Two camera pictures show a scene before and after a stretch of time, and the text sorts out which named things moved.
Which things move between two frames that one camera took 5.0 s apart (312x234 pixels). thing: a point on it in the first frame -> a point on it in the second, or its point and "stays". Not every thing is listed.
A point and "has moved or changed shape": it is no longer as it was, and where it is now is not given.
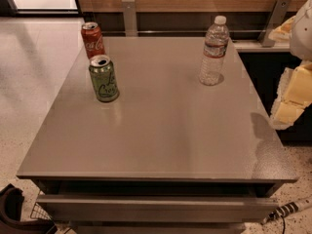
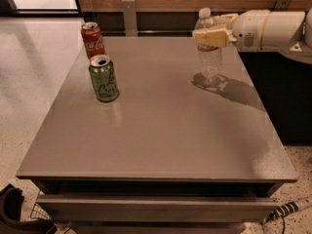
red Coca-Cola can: (93, 39) stays
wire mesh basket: (38, 212) stays
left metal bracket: (130, 18) stays
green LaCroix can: (103, 78) stays
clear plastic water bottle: (215, 45) has moved or changed shape
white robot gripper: (302, 33) -> (250, 29)
